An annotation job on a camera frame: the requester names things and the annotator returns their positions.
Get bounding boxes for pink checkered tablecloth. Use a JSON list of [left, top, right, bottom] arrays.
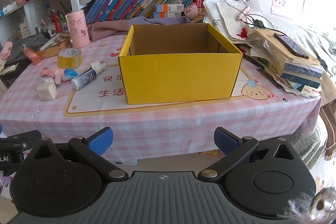
[[1, 35, 321, 161]]

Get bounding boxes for white spray bottle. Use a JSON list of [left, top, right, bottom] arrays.
[[71, 61, 106, 90]]

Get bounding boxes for pink purple cloth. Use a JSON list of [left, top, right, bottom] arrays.
[[88, 16, 191, 42]]

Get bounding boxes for yellow cardboard box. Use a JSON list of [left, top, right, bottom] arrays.
[[118, 23, 243, 105]]

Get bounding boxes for wooden chess board box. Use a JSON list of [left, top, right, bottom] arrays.
[[37, 31, 71, 59]]

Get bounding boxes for upper orange white box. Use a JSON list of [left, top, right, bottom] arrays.
[[155, 3, 184, 13]]

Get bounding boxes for stack of books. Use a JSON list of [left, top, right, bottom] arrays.
[[248, 28, 324, 97]]

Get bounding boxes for pink pump bottle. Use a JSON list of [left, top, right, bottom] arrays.
[[22, 44, 41, 65]]

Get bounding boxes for orange white box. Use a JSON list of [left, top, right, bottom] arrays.
[[155, 3, 184, 13], [153, 12, 182, 18]]

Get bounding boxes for white paper bags stack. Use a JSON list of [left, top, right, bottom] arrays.
[[203, 0, 271, 44]]

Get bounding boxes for lower orange white box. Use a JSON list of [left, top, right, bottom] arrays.
[[153, 12, 182, 18]]

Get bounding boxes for pink plush toy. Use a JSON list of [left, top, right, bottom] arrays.
[[40, 67, 66, 85]]

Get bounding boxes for pink pig plush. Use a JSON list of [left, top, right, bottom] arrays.
[[183, 3, 198, 20]]

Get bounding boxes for white sponge block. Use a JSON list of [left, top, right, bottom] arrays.
[[36, 83, 58, 101]]

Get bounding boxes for blue object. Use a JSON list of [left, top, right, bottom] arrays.
[[63, 68, 78, 81]]

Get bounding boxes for black smartphone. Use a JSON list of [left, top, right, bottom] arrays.
[[274, 33, 309, 59]]

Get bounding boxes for grey garment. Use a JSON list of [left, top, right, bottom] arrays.
[[6, 33, 51, 65]]

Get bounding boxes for yellow tape roll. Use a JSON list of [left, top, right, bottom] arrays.
[[57, 48, 82, 69]]

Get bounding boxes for pink cylindrical container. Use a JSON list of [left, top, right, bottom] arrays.
[[66, 10, 90, 48]]

